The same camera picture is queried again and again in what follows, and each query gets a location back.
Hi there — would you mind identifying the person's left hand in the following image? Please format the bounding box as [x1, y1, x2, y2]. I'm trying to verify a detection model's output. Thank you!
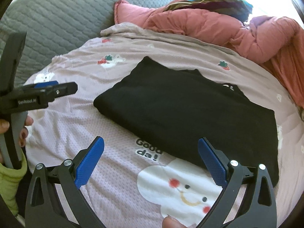
[0, 116, 34, 165]

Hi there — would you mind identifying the pale printed bed sheet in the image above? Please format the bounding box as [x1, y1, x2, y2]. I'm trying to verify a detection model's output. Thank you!
[23, 22, 304, 228]

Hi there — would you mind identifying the person's left forearm green sleeve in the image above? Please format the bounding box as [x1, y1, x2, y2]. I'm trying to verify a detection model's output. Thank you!
[0, 149, 28, 216]

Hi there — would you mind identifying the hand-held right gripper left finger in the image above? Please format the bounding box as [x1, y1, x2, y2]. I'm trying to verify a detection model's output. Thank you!
[25, 136, 105, 228]

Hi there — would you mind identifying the person's right hand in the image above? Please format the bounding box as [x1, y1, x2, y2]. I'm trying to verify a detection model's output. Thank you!
[162, 215, 190, 228]

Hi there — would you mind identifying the multicoloured striped cloth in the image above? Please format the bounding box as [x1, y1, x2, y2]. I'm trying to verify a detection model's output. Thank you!
[163, 0, 253, 22]

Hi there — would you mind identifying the pink duvet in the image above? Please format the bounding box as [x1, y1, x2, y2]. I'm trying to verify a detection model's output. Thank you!
[114, 0, 304, 107]

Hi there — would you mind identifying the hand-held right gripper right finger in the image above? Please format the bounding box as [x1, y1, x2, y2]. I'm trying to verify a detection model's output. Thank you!
[198, 137, 277, 228]

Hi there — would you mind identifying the grey quilted cover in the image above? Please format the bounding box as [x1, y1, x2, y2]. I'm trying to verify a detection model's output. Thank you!
[0, 0, 186, 88]

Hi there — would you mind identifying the black t-shirt with orange collar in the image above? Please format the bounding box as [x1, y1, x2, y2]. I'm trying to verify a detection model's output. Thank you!
[93, 56, 280, 188]

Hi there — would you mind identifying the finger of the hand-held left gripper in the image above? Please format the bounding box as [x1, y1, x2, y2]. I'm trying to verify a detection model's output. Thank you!
[33, 80, 78, 101]

